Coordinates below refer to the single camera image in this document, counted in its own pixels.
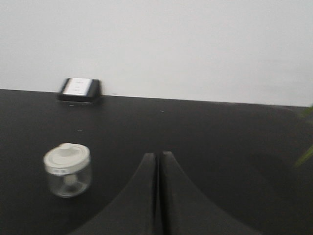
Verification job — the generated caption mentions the black white power socket box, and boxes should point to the black white power socket box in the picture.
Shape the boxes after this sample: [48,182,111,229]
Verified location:
[57,78,102,103]

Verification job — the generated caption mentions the glass jar with white lid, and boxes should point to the glass jar with white lid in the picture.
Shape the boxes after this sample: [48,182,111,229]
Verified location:
[43,143,92,198]

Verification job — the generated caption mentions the white potted green plant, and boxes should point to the white potted green plant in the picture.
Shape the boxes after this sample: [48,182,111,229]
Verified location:
[293,104,313,169]

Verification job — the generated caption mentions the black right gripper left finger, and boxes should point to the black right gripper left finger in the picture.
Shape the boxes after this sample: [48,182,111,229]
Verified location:
[71,153,158,235]

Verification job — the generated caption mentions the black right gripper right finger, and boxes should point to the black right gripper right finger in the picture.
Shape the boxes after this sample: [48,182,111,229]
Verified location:
[160,151,259,235]

